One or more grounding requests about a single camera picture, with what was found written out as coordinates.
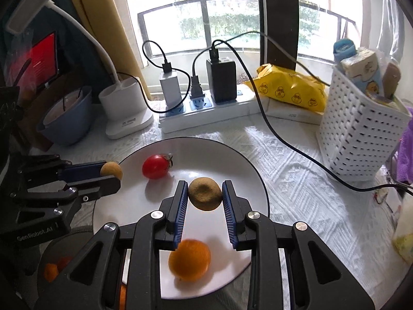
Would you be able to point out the white plate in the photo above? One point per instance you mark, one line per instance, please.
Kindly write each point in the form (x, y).
(209, 161)

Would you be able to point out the yellow curtain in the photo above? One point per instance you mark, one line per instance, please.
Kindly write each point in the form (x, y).
(129, 22)

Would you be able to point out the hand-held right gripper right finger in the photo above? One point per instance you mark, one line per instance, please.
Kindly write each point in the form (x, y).
(228, 216)

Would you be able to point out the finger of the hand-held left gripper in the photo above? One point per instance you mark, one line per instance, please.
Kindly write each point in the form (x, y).
(82, 170)
(103, 185)

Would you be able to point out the white textured tablecloth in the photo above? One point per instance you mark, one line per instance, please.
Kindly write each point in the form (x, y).
(290, 200)

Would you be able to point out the printed tissue pack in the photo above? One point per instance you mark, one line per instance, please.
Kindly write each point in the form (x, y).
(361, 67)

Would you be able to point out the grey round bowl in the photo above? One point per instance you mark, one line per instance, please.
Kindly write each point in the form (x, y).
(82, 231)

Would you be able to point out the brown packet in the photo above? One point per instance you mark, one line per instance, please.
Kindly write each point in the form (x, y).
(391, 77)

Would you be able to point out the flat white box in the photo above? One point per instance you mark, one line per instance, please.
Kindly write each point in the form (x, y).
(290, 114)

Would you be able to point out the white hanging garment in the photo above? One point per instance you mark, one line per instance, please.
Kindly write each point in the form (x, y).
(387, 16)

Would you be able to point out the purple cloth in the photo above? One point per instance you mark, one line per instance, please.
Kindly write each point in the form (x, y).
(406, 158)

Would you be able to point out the tablet with red screen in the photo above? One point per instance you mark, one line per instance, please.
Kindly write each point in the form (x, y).
(38, 58)

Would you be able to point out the dark teal cloth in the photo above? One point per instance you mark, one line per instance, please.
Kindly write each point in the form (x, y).
(80, 55)

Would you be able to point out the red tomato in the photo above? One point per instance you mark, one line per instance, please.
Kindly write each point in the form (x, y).
(155, 167)

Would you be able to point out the black charger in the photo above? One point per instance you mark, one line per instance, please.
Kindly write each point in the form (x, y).
(222, 80)

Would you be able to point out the balcony railing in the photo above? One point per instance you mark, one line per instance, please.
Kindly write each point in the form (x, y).
(204, 22)

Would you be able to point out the pale yellow packet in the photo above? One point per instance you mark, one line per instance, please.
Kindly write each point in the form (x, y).
(405, 239)

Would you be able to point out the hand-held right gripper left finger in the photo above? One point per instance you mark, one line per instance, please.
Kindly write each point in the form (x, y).
(180, 213)

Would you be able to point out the black power plug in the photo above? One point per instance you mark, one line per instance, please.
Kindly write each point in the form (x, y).
(196, 88)

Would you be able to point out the yellow snack bag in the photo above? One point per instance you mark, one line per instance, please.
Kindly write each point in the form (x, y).
(290, 87)

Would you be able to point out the brown kiwi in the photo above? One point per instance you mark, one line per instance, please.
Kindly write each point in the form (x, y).
(111, 169)
(205, 193)

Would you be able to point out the white desk lamp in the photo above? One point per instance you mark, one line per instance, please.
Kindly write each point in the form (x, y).
(122, 103)

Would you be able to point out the white power strip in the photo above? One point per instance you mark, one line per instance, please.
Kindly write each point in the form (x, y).
(226, 109)

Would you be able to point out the blue bowl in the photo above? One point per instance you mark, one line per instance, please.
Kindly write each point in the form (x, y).
(71, 126)

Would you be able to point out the white charger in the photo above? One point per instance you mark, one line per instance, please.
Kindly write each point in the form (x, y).
(170, 88)

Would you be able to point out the white perforated basket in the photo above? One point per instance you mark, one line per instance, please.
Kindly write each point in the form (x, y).
(355, 129)

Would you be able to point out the dark window frame post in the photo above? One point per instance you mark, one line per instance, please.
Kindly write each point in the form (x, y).
(280, 13)

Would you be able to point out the blue capped bottle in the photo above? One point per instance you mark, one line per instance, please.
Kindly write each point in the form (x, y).
(345, 50)

